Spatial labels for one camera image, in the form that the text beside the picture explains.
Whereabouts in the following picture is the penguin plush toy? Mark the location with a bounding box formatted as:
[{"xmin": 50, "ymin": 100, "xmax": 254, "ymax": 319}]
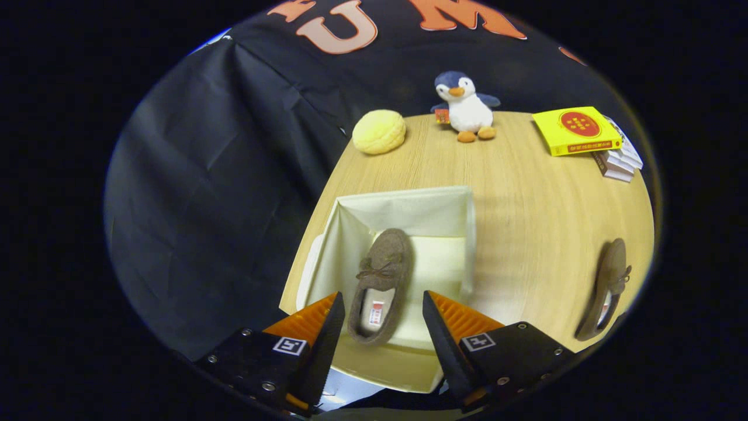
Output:
[{"xmin": 431, "ymin": 71, "xmax": 501, "ymax": 143}]

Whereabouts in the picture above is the yellow plush ball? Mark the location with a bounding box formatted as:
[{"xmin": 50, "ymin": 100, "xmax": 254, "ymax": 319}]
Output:
[{"xmin": 352, "ymin": 109, "xmax": 407, "ymax": 156}]

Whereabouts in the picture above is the plain white book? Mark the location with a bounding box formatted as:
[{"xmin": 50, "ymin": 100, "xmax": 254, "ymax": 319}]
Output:
[{"xmin": 596, "ymin": 149, "xmax": 639, "ymax": 176}]

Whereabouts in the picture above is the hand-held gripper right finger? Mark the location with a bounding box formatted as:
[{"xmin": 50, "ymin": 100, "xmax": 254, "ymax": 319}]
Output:
[{"xmin": 422, "ymin": 290, "xmax": 577, "ymax": 413}]

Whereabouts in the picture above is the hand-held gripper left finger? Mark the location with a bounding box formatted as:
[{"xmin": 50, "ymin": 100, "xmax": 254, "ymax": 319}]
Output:
[{"xmin": 196, "ymin": 291, "xmax": 347, "ymax": 417}]

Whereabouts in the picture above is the pinkish white book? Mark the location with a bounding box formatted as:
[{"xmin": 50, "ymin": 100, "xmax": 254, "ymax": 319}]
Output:
[{"xmin": 591, "ymin": 153, "xmax": 635, "ymax": 183}]

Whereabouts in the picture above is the brown moccasin shoe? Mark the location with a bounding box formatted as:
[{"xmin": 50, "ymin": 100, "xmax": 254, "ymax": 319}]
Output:
[
  {"xmin": 574, "ymin": 238, "xmax": 633, "ymax": 342},
  {"xmin": 348, "ymin": 228, "xmax": 414, "ymax": 346}
]

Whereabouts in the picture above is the cream fabric storage box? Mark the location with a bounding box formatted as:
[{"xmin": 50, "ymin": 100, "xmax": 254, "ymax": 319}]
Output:
[{"xmin": 279, "ymin": 186, "xmax": 477, "ymax": 394}]

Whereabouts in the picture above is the white illustrated book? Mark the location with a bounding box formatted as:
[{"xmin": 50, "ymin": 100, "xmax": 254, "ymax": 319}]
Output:
[{"xmin": 605, "ymin": 117, "xmax": 644, "ymax": 170}]

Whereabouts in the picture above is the yellow book with red circle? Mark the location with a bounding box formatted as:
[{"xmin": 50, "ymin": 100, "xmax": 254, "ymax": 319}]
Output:
[{"xmin": 532, "ymin": 106, "xmax": 623, "ymax": 157}]

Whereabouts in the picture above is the black backdrop cloth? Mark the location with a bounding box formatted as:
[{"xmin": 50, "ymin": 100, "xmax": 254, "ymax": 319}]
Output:
[{"xmin": 105, "ymin": 0, "xmax": 643, "ymax": 361}]

